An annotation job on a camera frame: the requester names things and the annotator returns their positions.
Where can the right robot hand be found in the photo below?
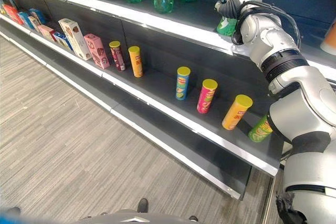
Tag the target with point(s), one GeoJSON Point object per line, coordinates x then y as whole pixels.
{"type": "Point", "coordinates": [229, 6]}

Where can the slim blue box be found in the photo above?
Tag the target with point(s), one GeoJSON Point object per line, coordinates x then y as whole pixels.
{"type": "Point", "coordinates": [11, 0]}

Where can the dark grey shelf unit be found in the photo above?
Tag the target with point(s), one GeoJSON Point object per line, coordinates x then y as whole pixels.
{"type": "Point", "coordinates": [168, 58]}

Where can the green bottle with white label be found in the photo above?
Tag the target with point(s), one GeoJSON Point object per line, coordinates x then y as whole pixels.
{"type": "Point", "coordinates": [225, 26]}

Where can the tall white cookie box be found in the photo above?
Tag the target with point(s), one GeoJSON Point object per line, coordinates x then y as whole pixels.
{"type": "Point", "coordinates": [74, 37]}

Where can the green chips can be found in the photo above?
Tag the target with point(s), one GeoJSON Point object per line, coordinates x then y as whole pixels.
{"type": "Point", "coordinates": [260, 130]}

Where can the blue and white box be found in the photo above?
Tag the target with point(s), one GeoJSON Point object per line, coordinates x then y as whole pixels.
{"type": "Point", "coordinates": [63, 40]}

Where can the red box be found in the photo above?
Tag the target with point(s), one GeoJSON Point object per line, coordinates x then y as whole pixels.
{"type": "Point", "coordinates": [12, 13]}

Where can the light blue box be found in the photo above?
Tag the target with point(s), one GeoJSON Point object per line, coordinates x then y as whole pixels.
{"type": "Point", "coordinates": [25, 19]}

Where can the pink chips can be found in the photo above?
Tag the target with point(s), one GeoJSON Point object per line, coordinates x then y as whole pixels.
{"type": "Point", "coordinates": [207, 96]}

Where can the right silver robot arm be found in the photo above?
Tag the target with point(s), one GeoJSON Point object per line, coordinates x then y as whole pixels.
{"type": "Point", "coordinates": [296, 98]}

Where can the flat pink box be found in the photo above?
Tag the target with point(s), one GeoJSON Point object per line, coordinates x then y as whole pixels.
{"type": "Point", "coordinates": [46, 32]}

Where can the grey robot torso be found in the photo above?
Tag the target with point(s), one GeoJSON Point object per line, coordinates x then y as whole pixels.
{"type": "Point", "coordinates": [136, 217]}

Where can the yellow-orange chips can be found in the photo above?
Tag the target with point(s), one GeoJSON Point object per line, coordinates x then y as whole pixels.
{"type": "Point", "coordinates": [136, 62]}

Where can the orange chips can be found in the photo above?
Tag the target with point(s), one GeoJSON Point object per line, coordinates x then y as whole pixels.
{"type": "Point", "coordinates": [236, 112]}

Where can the maroon chips can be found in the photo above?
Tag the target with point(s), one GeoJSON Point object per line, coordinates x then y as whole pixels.
{"type": "Point", "coordinates": [117, 56]}

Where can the blue snack pack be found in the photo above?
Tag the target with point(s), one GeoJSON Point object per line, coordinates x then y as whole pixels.
{"type": "Point", "coordinates": [38, 14]}

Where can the beige snack box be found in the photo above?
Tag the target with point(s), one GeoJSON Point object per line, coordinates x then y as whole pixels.
{"type": "Point", "coordinates": [34, 23]}

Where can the pink snack box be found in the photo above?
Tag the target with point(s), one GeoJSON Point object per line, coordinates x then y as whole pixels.
{"type": "Point", "coordinates": [97, 51]}

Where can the orange and white container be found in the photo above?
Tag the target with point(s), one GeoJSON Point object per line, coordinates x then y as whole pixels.
{"type": "Point", "coordinates": [329, 41]}

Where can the blue chips can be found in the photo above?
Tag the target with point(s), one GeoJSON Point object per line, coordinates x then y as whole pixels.
{"type": "Point", "coordinates": [182, 83]}

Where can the dark robot foot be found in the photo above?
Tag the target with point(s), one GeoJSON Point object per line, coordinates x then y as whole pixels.
{"type": "Point", "coordinates": [143, 205]}
{"type": "Point", "coordinates": [12, 211]}

